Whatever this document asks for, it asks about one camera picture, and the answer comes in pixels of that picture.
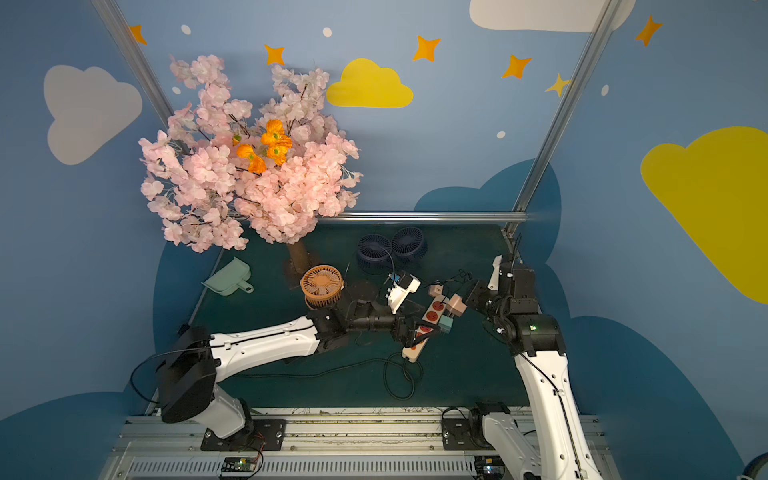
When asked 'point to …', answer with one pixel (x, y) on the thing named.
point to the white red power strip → (432, 315)
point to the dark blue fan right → (408, 244)
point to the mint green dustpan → (228, 278)
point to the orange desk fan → (322, 285)
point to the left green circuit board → (239, 464)
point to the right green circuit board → (490, 467)
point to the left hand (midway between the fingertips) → (433, 314)
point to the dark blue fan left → (374, 254)
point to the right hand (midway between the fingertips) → (473, 284)
